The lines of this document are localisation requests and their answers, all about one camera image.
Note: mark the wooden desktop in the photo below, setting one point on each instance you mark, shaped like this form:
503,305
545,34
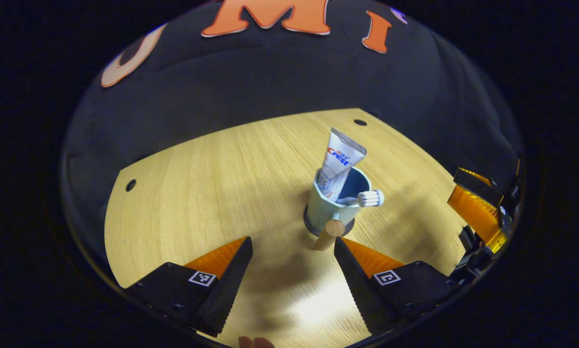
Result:
197,193

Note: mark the dark brown round coaster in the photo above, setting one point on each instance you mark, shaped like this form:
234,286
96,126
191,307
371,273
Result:
310,227

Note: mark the white toothpaste tube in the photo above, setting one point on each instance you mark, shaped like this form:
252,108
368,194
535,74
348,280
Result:
340,159

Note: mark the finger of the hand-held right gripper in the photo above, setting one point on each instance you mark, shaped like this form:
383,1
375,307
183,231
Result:
478,212

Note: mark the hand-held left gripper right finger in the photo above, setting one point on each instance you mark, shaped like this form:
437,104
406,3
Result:
357,285

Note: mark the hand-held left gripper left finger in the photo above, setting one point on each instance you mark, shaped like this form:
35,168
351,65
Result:
229,285

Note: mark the white toothbrush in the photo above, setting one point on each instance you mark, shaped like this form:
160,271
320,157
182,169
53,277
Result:
370,198

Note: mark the black backdrop cloth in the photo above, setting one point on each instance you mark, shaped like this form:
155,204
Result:
250,82

